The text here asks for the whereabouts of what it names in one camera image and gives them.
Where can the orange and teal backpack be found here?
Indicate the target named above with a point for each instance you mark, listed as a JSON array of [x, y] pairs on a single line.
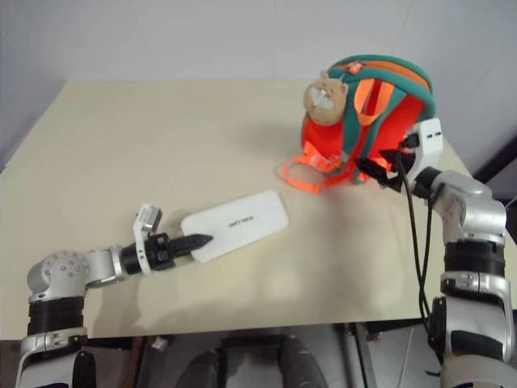
[[387, 121]]

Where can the brown plush animal charm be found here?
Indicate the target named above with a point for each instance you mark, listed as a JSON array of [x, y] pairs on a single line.
[[325, 101]]

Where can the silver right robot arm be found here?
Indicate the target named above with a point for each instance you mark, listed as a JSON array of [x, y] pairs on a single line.
[[472, 250]]

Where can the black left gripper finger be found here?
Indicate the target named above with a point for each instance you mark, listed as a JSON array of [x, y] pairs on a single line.
[[187, 250], [194, 239]]

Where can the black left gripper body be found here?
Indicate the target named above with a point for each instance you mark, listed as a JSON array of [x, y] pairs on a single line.
[[160, 251]]

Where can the dark background furniture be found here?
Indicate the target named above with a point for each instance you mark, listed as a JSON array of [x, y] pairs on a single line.
[[498, 174]]

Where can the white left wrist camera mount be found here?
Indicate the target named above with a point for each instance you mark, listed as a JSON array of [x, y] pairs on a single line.
[[146, 216]]

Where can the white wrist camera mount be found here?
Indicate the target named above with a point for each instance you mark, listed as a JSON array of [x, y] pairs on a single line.
[[146, 216], [428, 139]]

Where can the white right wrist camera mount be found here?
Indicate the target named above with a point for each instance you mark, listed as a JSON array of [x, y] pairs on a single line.
[[428, 139]]

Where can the metal table frame leg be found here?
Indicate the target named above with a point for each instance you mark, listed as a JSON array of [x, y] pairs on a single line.
[[359, 355]]

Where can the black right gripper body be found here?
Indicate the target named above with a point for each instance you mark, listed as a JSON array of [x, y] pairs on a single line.
[[398, 171]]

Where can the small white object under table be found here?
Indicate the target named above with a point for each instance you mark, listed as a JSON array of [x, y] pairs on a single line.
[[159, 343]]

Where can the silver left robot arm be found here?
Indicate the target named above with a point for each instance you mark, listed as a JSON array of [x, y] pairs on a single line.
[[64, 266]]

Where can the white box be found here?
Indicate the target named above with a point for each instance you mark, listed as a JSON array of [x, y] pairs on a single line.
[[242, 220]]

